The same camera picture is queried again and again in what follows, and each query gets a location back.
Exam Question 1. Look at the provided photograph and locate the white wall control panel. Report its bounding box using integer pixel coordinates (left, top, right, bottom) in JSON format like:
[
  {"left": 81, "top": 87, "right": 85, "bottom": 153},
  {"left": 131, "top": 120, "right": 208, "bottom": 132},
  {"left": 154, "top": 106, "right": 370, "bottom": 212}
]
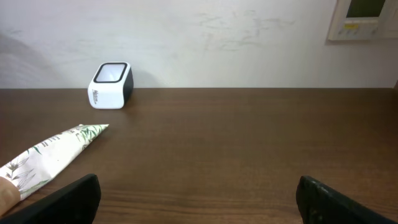
[{"left": 328, "top": 0, "right": 397, "bottom": 41}]

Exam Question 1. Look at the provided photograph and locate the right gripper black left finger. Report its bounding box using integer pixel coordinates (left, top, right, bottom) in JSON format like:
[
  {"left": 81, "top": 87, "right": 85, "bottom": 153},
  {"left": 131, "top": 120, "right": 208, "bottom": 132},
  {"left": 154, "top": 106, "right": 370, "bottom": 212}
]
[{"left": 1, "top": 174, "right": 101, "bottom": 224}]

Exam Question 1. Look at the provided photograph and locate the white tube with gold cap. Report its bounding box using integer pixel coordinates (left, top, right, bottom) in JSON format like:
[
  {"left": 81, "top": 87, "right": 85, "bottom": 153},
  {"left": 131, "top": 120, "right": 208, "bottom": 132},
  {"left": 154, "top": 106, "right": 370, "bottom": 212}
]
[{"left": 1, "top": 124, "right": 108, "bottom": 215}]

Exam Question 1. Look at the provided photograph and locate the white barcode scanner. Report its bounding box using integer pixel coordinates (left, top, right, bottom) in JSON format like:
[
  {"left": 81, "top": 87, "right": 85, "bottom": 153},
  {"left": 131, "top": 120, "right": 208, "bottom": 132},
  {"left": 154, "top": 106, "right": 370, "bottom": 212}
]
[{"left": 87, "top": 62, "right": 134, "bottom": 110}]

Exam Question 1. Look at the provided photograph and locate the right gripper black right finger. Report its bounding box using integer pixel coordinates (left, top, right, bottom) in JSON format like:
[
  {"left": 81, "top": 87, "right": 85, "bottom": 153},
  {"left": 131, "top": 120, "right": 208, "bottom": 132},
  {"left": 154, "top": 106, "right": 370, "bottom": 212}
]
[{"left": 296, "top": 175, "right": 397, "bottom": 224}]

